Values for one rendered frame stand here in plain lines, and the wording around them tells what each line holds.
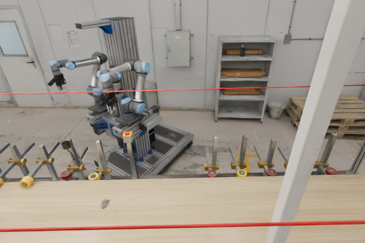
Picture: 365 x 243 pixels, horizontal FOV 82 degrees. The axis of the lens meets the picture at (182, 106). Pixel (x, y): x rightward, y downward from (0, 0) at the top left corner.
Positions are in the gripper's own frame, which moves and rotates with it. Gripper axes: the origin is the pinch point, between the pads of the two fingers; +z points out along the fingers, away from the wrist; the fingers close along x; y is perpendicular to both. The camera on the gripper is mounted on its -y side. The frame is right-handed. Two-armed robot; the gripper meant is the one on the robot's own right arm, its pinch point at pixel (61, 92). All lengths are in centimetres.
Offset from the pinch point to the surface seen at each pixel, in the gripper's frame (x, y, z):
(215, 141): -171, 36, 19
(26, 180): -60, -71, 34
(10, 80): 322, 41, 65
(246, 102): -116, 292, 111
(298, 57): -187, 335, 18
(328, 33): -230, -38, -84
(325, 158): -252, 93, 41
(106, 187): -113, -37, 42
